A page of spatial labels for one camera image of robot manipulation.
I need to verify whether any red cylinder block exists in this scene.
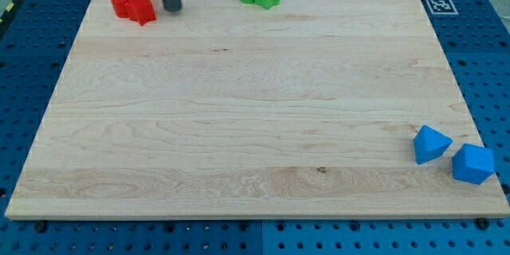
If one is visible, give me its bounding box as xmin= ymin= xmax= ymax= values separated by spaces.
xmin=110 ymin=0 xmax=129 ymax=18

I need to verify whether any red star block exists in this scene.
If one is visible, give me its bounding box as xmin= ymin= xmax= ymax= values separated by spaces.
xmin=124 ymin=0 xmax=157 ymax=26

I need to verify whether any blue triangular block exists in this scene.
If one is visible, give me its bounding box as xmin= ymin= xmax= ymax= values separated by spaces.
xmin=413 ymin=125 xmax=453 ymax=165

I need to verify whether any blue cube block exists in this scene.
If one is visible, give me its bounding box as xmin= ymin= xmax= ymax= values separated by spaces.
xmin=452 ymin=143 xmax=495 ymax=185

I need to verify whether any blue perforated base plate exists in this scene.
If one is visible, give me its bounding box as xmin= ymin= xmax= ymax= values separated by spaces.
xmin=1 ymin=0 xmax=509 ymax=254

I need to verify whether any white fiducial marker tag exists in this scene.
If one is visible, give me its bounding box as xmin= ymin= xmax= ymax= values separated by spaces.
xmin=425 ymin=0 xmax=458 ymax=15

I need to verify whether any wooden board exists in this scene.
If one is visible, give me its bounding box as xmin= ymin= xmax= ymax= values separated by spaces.
xmin=6 ymin=0 xmax=509 ymax=221

